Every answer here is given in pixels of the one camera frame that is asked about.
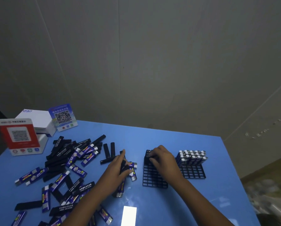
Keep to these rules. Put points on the person's left hand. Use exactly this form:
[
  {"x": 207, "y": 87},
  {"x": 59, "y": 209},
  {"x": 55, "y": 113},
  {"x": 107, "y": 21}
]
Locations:
[{"x": 111, "y": 176}]

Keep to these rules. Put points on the person's right hand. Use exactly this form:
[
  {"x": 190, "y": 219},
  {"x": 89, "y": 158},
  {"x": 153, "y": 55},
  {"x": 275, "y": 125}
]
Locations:
[{"x": 165, "y": 162}]

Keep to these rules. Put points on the black slim lighter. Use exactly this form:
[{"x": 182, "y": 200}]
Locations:
[{"x": 123, "y": 165}]

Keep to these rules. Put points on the row of black lighters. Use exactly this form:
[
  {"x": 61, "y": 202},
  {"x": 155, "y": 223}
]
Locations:
[{"x": 148, "y": 153}]

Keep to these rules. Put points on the black grid tray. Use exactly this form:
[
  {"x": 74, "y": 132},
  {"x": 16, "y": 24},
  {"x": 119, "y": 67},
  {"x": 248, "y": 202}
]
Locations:
[
  {"x": 154, "y": 180},
  {"x": 193, "y": 172}
]

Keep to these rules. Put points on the row of blue lighters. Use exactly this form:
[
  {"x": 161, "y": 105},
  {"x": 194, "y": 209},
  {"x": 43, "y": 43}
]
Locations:
[{"x": 192, "y": 157}]

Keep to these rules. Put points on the pile of mixed lighters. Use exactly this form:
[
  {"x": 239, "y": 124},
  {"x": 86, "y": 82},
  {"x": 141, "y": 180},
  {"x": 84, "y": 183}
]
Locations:
[{"x": 60, "y": 150}]

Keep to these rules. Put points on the person's left forearm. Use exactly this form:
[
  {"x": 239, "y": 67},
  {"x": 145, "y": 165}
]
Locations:
[{"x": 84, "y": 207}]

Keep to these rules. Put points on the person's right forearm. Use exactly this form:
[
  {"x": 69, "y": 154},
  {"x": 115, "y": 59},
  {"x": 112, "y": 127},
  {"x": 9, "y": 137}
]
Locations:
[{"x": 201, "y": 204}]

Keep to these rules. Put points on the blue code sign stand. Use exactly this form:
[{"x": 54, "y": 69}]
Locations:
[{"x": 62, "y": 116}]

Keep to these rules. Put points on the white cardboard box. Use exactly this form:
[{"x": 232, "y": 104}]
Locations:
[{"x": 37, "y": 117}]

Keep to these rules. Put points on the red code sign stand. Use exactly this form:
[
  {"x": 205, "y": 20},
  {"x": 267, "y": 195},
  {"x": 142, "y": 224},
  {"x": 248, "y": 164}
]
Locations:
[{"x": 18, "y": 134}]

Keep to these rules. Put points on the crumpled clear plastic bags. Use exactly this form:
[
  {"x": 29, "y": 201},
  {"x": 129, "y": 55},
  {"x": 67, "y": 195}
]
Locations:
[{"x": 269, "y": 202}]

